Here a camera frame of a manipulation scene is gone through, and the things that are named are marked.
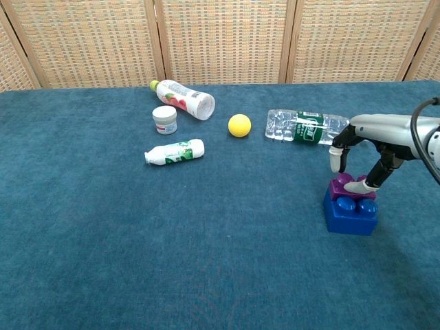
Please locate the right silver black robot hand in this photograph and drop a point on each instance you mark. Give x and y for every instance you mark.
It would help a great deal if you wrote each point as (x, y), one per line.
(385, 132)

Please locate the purple toy block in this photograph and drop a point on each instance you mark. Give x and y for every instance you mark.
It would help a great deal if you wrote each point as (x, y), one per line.
(338, 187)

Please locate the blue toy block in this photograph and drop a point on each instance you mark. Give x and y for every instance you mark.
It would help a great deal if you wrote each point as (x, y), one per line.
(347, 223)

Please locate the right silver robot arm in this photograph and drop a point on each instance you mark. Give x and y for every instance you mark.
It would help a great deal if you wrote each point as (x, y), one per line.
(435, 148)

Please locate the woven folding screen panel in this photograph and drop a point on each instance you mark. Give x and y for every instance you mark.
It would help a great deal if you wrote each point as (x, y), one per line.
(13, 65)
(223, 41)
(357, 41)
(429, 58)
(93, 41)

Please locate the clear green-label water bottle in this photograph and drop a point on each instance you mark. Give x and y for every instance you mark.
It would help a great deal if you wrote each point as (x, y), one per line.
(285, 126)

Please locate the yellow ball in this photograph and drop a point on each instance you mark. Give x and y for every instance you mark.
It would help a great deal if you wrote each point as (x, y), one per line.
(239, 126)

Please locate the white strawberry-label bottle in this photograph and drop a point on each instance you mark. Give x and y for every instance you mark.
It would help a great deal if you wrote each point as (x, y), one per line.
(185, 98)

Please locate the blue carpet table cover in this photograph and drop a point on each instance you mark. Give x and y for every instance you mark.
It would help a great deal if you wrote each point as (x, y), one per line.
(206, 240)

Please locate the small white green-label bottle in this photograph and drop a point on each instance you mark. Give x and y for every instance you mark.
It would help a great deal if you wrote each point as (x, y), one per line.
(175, 152)

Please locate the small white jar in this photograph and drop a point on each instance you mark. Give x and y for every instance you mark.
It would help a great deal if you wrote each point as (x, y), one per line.
(165, 120)

